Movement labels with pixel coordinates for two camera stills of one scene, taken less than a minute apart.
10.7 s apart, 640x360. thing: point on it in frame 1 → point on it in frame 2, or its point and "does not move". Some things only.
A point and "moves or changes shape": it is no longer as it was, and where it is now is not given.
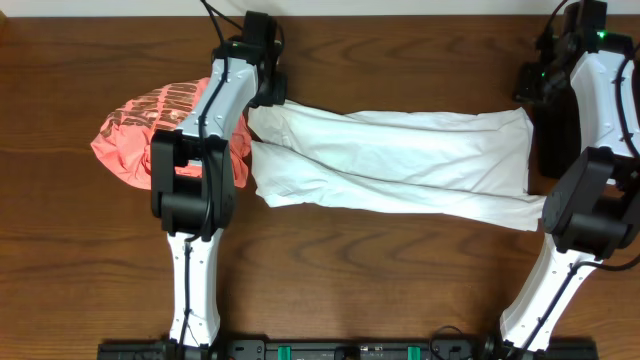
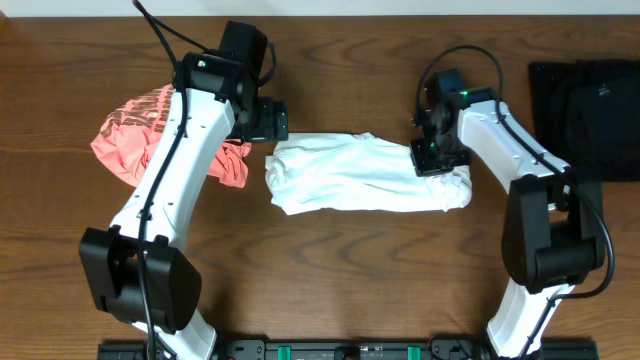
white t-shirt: [469, 163] moves or changes shape
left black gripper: [275, 95] → [272, 125]
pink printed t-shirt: [123, 138] does not move
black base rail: [350, 350] does not move
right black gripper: [524, 87] → [423, 167]
